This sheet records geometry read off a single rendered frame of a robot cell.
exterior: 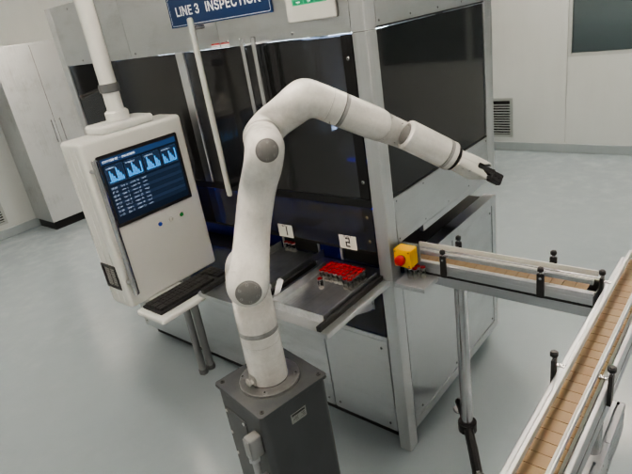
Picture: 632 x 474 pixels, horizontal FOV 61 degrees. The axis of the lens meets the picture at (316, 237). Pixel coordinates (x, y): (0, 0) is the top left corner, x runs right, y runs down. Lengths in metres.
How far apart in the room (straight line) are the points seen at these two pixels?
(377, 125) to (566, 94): 5.14
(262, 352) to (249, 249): 0.33
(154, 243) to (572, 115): 5.01
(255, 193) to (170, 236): 1.19
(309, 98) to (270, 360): 0.76
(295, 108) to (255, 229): 0.33
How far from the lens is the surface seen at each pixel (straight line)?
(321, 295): 2.07
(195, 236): 2.64
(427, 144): 1.49
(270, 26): 2.10
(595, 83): 6.39
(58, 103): 6.77
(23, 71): 6.65
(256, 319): 1.56
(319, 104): 1.39
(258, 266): 1.45
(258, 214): 1.43
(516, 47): 6.56
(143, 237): 2.47
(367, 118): 1.42
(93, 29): 2.43
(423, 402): 2.61
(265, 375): 1.66
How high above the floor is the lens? 1.90
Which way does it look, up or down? 23 degrees down
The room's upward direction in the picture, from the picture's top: 9 degrees counter-clockwise
